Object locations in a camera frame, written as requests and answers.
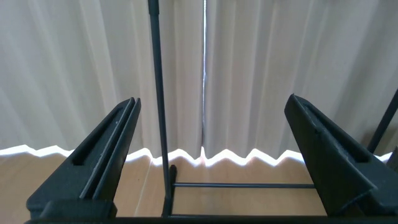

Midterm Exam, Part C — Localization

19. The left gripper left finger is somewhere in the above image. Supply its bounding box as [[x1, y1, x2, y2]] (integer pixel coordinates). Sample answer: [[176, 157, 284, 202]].
[[26, 96, 142, 218]]

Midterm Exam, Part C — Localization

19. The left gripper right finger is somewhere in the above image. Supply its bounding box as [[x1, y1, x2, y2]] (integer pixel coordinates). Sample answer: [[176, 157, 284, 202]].
[[284, 93, 398, 217]]

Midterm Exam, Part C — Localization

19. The black clothes rack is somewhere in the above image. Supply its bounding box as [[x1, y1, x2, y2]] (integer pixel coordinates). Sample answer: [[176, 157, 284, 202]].
[[147, 0, 398, 218]]

